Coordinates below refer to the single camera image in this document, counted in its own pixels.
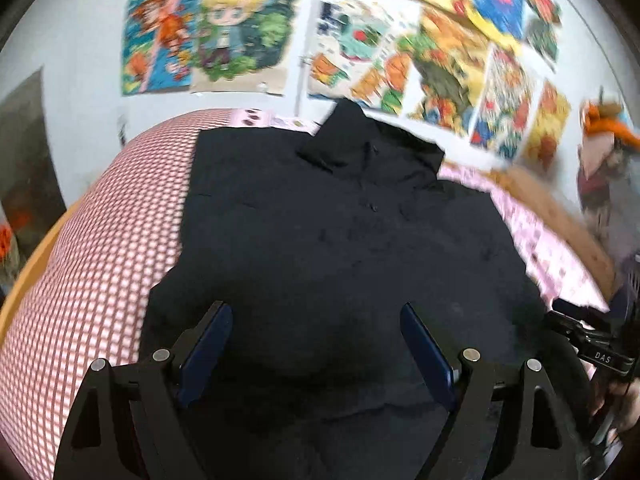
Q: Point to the cartoon kids poster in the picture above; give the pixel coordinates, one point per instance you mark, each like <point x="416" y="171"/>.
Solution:
<point x="207" y="46"/>

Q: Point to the colourful cartoon poster row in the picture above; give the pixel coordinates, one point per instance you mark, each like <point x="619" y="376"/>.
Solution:
<point x="465" y="66"/>

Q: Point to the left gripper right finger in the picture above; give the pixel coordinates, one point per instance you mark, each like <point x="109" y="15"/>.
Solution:
<point x="503" y="421"/>

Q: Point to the red white checkered sheet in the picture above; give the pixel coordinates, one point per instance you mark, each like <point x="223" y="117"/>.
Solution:
<point x="91" y="299"/>

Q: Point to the dark navy padded jacket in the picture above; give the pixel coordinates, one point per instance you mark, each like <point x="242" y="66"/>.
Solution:
<point x="316" y="241"/>

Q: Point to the grey wall panel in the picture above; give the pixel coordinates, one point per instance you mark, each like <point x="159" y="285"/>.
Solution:
<point x="31" y="199"/>

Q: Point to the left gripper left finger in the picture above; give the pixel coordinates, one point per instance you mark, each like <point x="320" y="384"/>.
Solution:
<point x="126" y="420"/>

